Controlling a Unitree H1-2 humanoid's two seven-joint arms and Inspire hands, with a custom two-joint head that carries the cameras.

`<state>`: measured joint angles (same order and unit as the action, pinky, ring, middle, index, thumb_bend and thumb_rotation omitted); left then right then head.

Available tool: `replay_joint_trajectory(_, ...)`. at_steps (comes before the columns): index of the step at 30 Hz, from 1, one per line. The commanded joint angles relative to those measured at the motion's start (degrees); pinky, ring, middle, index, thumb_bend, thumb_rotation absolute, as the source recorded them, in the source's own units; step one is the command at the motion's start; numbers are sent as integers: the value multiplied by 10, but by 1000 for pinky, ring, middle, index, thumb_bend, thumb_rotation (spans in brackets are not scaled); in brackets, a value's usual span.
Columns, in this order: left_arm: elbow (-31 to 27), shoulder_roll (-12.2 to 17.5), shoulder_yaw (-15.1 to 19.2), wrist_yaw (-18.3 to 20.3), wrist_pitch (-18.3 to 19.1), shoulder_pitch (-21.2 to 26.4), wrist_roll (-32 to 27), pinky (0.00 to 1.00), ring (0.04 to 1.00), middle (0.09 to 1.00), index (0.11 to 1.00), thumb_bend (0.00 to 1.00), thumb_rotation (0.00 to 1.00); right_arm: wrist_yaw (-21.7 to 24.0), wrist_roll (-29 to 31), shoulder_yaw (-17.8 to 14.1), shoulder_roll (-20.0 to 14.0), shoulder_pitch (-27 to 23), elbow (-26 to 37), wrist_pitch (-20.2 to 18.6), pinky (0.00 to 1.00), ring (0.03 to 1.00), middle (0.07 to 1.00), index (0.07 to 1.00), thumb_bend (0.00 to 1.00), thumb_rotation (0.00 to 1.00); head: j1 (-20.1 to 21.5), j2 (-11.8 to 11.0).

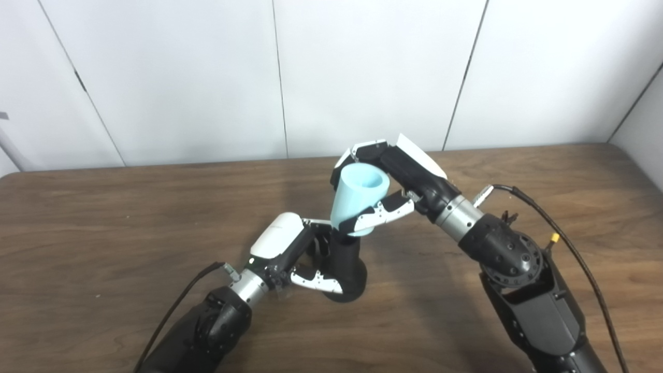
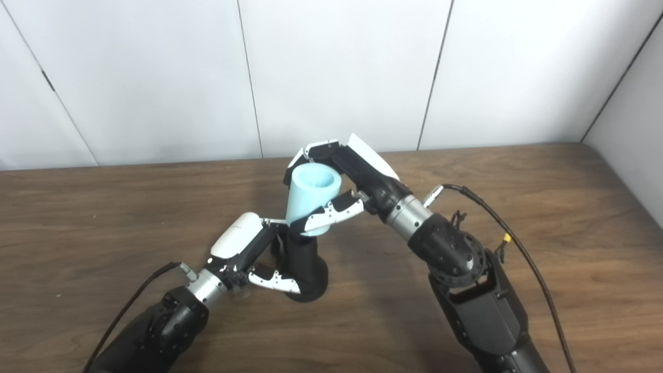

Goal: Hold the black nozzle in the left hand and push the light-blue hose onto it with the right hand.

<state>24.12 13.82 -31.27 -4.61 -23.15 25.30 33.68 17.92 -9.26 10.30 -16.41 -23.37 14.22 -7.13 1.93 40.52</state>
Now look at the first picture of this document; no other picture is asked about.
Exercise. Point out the black nozzle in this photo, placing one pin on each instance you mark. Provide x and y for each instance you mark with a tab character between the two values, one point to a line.
346	264

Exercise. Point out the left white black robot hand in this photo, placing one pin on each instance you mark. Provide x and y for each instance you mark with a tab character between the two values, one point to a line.
279	243

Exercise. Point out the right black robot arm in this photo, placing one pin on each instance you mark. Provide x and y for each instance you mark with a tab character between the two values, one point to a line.
528	290

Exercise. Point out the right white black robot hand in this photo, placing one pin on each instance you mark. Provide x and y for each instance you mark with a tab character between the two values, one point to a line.
414	176

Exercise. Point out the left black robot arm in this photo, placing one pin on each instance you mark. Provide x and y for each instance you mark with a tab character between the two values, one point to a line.
202	331

